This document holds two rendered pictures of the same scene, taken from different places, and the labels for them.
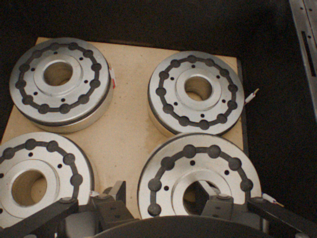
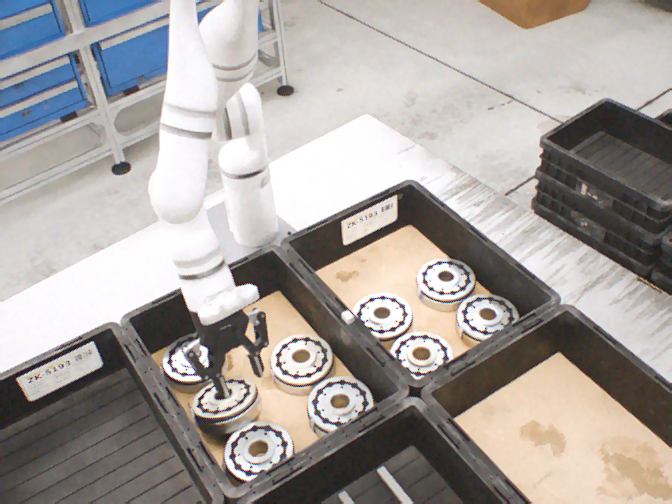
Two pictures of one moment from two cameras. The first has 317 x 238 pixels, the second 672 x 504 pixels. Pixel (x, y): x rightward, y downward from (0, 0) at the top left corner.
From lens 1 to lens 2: 1.09 m
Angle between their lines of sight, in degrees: 67
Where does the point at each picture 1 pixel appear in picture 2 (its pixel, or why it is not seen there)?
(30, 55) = (367, 400)
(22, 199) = (304, 355)
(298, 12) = (220, 476)
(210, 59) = not seen: hidden behind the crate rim
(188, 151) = (240, 404)
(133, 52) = not seen: hidden behind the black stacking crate
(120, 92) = (309, 436)
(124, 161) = (275, 406)
